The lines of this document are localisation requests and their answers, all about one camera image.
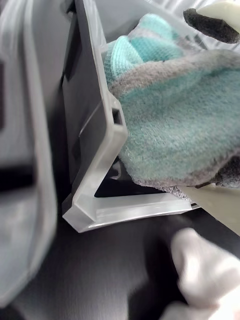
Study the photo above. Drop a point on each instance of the cream gripper left finger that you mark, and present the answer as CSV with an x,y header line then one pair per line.
x,y
212,25

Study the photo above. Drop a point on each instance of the cream gripper right finger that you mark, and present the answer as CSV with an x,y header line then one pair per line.
x,y
220,207

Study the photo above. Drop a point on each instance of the teal and grey sock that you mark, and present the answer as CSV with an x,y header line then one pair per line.
x,y
180,125
140,50

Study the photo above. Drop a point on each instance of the white sock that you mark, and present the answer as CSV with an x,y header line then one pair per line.
x,y
207,270

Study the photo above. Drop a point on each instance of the grey plastic bin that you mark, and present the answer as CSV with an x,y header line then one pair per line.
x,y
25,225
105,160

